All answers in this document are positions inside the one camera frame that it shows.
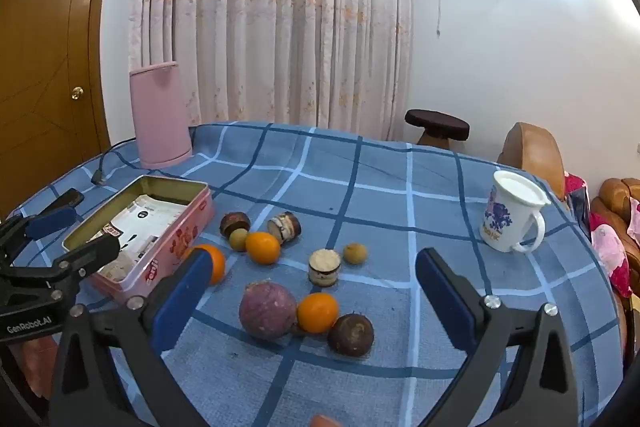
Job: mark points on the pink floral cloth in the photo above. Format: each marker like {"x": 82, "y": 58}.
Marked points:
{"x": 604, "y": 240}

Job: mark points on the printed paper in tin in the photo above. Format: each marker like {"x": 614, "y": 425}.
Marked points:
{"x": 138, "y": 227}

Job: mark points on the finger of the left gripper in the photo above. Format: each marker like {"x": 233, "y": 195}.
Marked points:
{"x": 83, "y": 261}
{"x": 18, "y": 231}

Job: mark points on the brown leather chair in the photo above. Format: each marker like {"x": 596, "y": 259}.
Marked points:
{"x": 534, "y": 150}

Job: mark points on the brown leather sofa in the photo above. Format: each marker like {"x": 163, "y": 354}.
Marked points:
{"x": 613, "y": 203}

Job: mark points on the brass door knob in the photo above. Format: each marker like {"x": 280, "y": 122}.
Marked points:
{"x": 77, "y": 93}

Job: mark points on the dark passion fruit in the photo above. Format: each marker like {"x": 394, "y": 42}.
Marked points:
{"x": 352, "y": 335}

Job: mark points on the pink floral curtain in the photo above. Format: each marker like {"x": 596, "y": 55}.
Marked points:
{"x": 333, "y": 64}

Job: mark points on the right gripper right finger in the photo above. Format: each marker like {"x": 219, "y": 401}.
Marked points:
{"x": 540, "y": 389}

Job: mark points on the pink metal tin box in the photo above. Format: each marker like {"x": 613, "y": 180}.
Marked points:
{"x": 171, "y": 248}

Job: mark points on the wooden door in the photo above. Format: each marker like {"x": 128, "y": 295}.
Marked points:
{"x": 48, "y": 47}

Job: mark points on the small yellow-green longan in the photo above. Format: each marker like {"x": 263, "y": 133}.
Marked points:
{"x": 237, "y": 239}

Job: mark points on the white printed enamel mug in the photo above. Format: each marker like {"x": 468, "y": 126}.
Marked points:
{"x": 512, "y": 219}

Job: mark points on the small brown longan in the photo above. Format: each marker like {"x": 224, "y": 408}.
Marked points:
{"x": 355, "y": 253}

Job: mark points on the blue plaid tablecloth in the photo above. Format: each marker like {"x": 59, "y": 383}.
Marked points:
{"x": 395, "y": 199}

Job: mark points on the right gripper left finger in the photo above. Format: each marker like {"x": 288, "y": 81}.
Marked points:
{"x": 86, "y": 388}

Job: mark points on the purple round fruit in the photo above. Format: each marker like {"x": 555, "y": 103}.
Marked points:
{"x": 267, "y": 310}

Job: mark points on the dark round stool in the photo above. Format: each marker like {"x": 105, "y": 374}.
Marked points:
{"x": 438, "y": 129}

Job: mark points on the pink electric kettle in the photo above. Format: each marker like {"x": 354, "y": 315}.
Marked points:
{"x": 161, "y": 123}

